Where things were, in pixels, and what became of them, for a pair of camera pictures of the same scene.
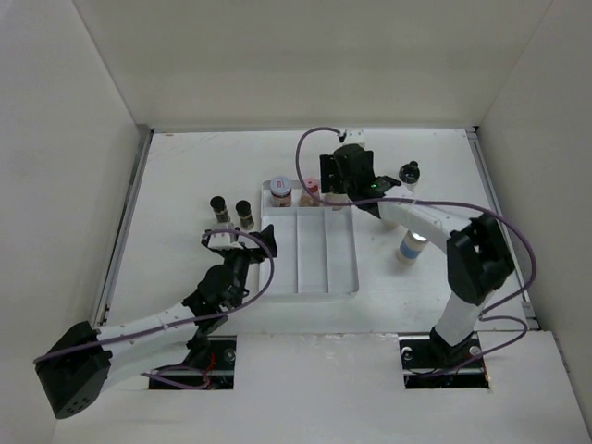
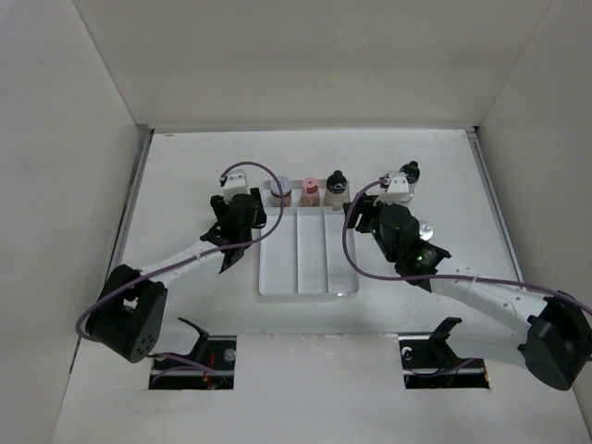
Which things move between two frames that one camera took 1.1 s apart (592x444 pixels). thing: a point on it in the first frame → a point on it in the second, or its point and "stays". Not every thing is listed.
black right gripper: [327, 169] → [363, 204]
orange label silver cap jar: [280, 188] stays
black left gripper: [256, 253] → [221, 206]
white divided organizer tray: [316, 248] stays
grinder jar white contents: [337, 197] stays
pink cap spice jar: [305, 199] stays
